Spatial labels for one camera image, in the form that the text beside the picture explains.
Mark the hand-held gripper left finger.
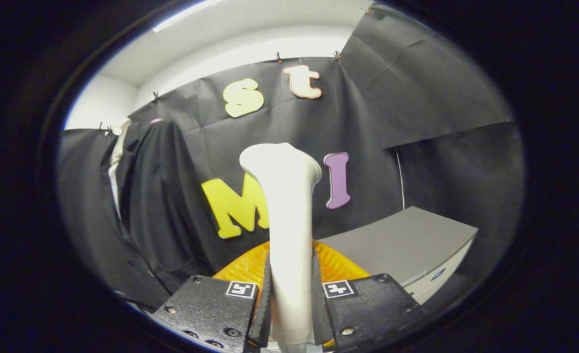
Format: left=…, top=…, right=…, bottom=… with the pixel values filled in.
left=152, top=240, right=273, bottom=353

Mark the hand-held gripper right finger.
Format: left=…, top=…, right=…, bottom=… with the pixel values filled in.
left=311, top=240, right=425, bottom=353

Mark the white garment steamer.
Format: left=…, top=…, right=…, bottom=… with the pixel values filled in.
left=239, top=142, right=323, bottom=353

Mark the black suit jacket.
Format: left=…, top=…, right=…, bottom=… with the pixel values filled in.
left=105, top=120, right=211, bottom=308

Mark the white shirt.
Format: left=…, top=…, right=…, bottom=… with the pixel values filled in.
left=108, top=119, right=133, bottom=216

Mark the grey cabinet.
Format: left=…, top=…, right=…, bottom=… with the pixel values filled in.
left=317, top=206, right=478, bottom=305

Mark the black backdrop cloth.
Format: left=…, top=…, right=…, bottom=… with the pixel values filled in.
left=56, top=5, right=525, bottom=314

